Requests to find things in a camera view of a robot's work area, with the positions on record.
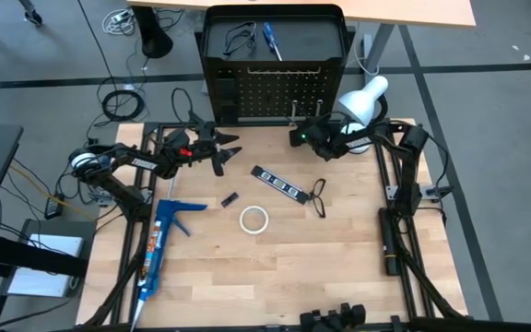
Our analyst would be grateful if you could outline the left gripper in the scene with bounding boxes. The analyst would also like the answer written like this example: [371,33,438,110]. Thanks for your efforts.
[180,120,242,177]

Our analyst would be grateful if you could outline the black and silver level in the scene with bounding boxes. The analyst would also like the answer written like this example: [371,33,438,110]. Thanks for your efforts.
[250,165,311,205]

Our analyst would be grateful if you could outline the white masking tape roll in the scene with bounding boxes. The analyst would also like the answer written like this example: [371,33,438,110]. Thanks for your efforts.
[239,205,270,235]

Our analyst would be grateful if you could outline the white desk lamp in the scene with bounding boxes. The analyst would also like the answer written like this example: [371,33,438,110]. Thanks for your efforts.
[337,75,390,155]

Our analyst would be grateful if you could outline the black pegboard cart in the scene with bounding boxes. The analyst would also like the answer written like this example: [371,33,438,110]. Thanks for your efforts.
[195,3,355,125]

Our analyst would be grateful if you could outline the blue caulking gun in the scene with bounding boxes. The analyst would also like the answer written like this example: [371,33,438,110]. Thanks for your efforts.
[129,185,209,332]

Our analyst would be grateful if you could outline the black cylinder with yellow band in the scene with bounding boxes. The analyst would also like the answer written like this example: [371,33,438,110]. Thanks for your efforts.
[379,207,403,277]

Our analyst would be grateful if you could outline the black knobbed object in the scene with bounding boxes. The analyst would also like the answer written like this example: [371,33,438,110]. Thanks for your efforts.
[299,302,367,332]

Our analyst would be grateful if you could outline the black power adapter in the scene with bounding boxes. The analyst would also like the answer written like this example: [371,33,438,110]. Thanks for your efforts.
[43,193,66,220]

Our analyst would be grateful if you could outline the white flat box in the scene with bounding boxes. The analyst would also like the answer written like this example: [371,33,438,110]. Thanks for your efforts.
[6,232,85,299]

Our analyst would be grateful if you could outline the grey chair leg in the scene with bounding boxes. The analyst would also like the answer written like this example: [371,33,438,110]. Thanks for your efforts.
[16,0,44,27]

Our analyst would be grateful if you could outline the tan hook rail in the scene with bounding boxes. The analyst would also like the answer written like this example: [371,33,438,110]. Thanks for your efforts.
[245,65,323,78]

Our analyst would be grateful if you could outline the blue-handled screwdriver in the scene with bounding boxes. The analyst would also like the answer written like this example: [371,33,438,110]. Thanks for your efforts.
[262,21,285,62]

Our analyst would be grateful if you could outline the black pedestal foot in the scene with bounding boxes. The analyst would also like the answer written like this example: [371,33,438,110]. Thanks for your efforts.
[130,5,174,60]

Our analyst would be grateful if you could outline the black cable coil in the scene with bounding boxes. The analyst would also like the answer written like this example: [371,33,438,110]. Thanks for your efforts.
[101,89,147,124]

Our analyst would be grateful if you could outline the white cable with adapter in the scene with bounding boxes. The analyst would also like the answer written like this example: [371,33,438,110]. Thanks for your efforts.
[101,7,137,37]

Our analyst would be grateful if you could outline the yellow cable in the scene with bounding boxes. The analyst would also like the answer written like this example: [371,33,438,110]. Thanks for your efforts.
[9,163,96,222]

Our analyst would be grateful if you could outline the black aluminium rig frame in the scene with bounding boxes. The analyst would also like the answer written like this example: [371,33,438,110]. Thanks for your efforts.
[78,117,531,332]

